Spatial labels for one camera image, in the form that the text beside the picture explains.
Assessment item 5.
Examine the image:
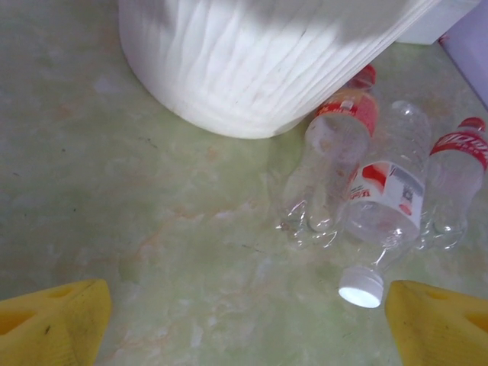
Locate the white-capped bottle red-white label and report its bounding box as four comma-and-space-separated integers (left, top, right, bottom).
338, 99, 432, 310

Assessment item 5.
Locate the red-capped bottle red label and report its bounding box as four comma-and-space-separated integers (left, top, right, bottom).
280, 63, 381, 251
417, 116, 488, 252

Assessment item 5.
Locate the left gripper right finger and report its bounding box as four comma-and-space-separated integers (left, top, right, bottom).
384, 280, 488, 366

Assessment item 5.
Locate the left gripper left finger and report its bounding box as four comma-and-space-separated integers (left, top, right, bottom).
0, 278, 113, 366

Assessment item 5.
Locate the white bin with liner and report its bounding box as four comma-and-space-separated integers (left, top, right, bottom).
117, 0, 445, 140

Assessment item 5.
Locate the white lidded plastic box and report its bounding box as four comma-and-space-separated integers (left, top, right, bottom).
396, 0, 480, 46

